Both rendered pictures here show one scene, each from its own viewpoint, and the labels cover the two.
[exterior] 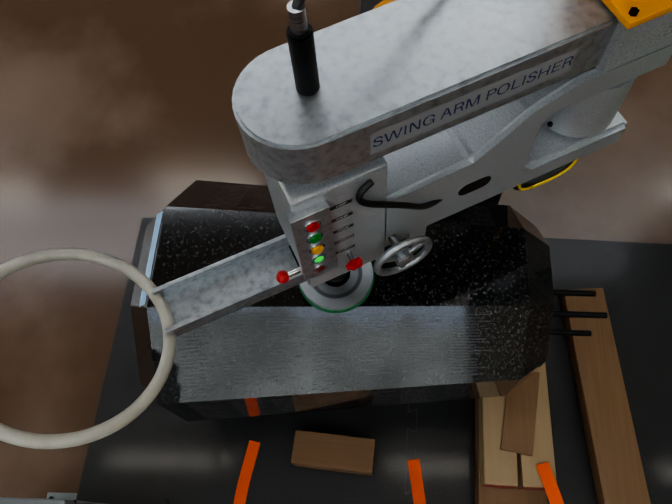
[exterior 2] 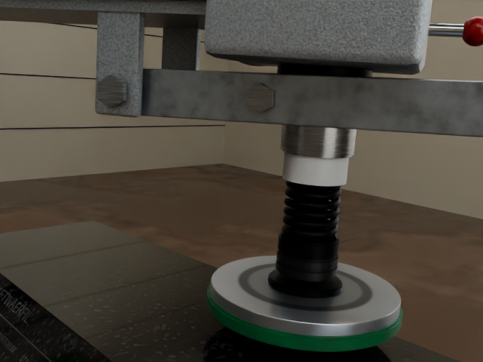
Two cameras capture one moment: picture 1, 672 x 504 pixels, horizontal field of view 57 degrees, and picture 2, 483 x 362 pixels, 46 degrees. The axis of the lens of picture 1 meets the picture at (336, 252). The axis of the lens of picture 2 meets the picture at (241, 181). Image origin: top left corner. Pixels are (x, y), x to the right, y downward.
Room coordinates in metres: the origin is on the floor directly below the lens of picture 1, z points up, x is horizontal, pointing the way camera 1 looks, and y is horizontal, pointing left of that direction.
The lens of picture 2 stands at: (1.24, 0.29, 1.11)
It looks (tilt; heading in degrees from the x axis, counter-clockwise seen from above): 10 degrees down; 214
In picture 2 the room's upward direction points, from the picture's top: 4 degrees clockwise
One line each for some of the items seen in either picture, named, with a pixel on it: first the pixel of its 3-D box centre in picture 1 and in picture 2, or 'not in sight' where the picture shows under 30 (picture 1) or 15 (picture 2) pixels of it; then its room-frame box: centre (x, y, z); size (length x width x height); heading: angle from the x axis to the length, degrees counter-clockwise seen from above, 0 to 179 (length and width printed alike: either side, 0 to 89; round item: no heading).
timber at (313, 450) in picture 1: (334, 452); not in sight; (0.29, 0.11, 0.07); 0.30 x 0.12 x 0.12; 76
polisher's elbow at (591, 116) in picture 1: (584, 81); not in sight; (0.88, -0.62, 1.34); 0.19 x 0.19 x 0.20
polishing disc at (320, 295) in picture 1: (335, 274); (304, 289); (0.68, 0.01, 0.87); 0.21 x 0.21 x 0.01
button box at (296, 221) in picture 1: (313, 242); not in sight; (0.55, 0.04, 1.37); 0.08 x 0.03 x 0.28; 107
